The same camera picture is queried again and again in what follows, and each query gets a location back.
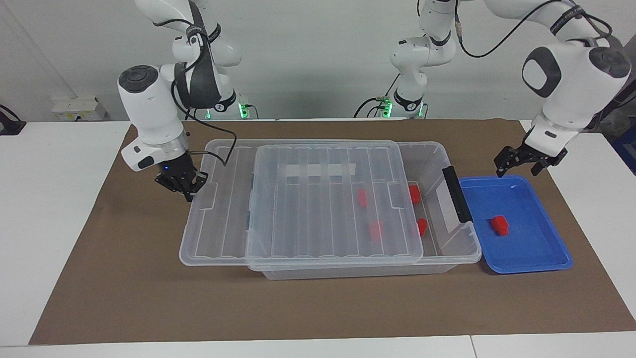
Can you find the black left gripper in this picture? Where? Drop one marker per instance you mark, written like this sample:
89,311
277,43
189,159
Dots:
529,155

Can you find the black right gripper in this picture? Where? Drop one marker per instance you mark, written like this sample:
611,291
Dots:
178,176

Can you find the red block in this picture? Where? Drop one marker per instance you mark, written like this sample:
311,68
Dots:
362,197
415,194
422,226
499,224
376,231

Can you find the clear plastic box lid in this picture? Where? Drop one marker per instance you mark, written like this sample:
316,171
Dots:
298,219

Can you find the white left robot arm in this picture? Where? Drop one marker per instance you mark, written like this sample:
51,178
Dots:
566,99

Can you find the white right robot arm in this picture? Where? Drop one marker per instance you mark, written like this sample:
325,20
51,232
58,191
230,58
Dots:
149,114

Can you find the blue plastic tray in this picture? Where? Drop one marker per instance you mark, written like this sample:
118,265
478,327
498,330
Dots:
526,248

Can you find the clear plastic storage box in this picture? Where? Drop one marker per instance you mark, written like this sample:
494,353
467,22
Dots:
439,246

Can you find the green-lit base connector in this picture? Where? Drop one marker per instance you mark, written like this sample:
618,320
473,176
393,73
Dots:
242,107
385,107

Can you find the brown table mat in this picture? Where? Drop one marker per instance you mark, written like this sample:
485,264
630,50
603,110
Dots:
149,298

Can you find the black tripod leg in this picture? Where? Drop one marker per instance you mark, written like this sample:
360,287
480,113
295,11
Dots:
613,104

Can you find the white wall socket strip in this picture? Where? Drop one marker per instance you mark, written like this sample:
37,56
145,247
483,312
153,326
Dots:
74,107

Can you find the black clamp mount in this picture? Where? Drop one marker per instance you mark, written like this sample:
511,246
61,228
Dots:
10,124

